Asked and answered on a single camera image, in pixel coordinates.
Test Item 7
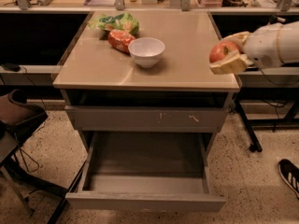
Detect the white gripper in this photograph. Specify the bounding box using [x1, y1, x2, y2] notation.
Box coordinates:
[209, 23, 282, 75]

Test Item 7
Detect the red apple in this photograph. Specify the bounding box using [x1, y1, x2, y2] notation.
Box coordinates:
[209, 41, 240, 63]

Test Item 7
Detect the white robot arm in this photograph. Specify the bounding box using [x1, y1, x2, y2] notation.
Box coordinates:
[209, 21, 299, 75]

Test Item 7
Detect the grey drawer cabinet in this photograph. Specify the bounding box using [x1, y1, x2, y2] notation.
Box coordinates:
[54, 10, 239, 147]

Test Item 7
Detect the closed grey upper drawer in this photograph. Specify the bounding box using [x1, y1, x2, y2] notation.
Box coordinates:
[65, 105, 227, 133]

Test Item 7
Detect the open grey middle drawer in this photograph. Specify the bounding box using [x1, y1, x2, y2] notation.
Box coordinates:
[66, 132, 226, 212]

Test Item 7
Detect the white stick with base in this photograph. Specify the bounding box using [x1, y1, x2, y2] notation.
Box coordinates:
[268, 15, 286, 24]

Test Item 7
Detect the white bowl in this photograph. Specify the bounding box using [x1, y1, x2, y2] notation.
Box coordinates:
[128, 37, 165, 68]

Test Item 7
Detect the green chip bag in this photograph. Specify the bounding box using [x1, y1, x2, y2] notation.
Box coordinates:
[88, 12, 139, 35]

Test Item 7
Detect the orange snack bag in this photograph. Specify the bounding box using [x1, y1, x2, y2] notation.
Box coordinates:
[108, 29, 135, 53]

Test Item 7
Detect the black sneaker with stripes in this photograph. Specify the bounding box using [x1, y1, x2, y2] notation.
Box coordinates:
[278, 159, 299, 200]

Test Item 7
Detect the black power adapter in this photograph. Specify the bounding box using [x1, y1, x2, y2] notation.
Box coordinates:
[2, 63, 21, 72]

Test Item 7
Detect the brown office chair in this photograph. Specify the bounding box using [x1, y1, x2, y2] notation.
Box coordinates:
[0, 90, 67, 224]

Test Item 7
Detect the black table leg frame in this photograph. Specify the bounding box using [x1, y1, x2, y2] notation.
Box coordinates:
[235, 88, 299, 152]

